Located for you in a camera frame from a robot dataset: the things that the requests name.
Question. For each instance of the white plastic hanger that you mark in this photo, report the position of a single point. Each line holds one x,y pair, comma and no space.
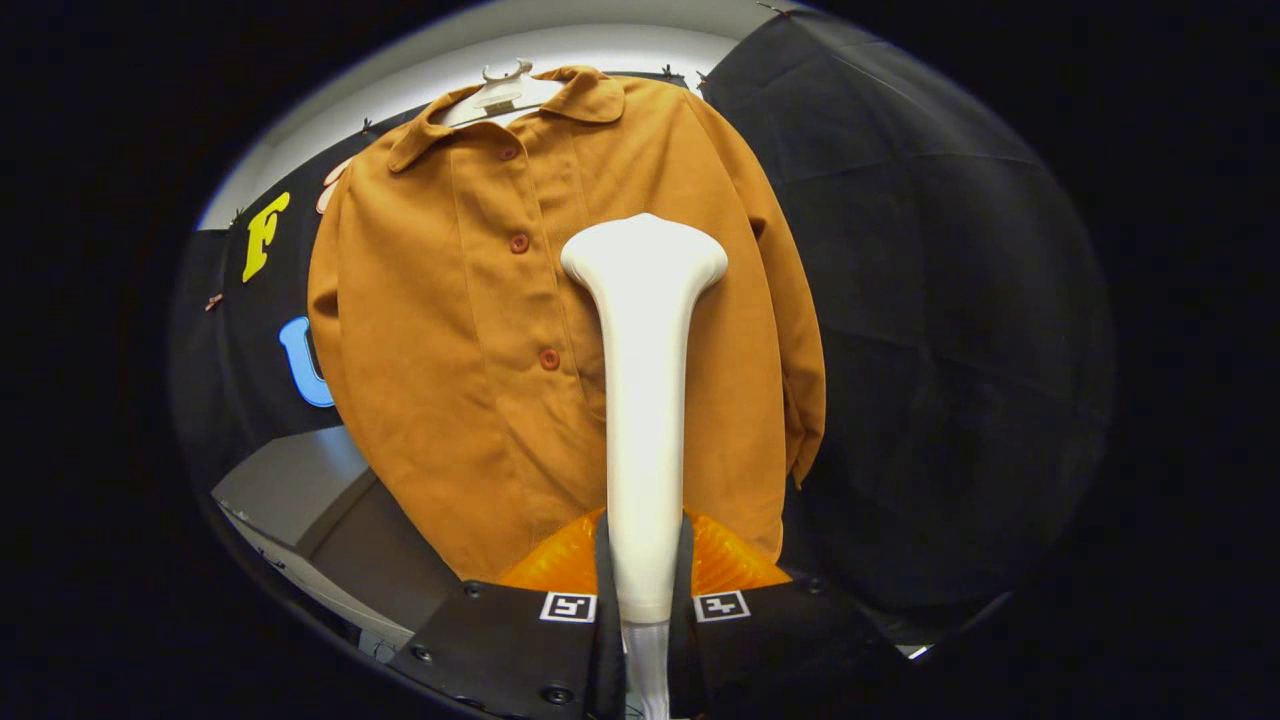
500,95

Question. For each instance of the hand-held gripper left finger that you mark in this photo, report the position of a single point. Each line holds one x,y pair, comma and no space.
500,650

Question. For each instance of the grey cabinet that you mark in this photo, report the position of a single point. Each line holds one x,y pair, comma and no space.
300,485

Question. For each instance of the white garment steamer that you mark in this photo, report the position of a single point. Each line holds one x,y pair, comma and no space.
645,400

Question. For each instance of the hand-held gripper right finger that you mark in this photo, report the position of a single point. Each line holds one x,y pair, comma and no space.
790,650

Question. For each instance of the orange button shirt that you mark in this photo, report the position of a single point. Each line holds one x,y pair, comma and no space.
450,400

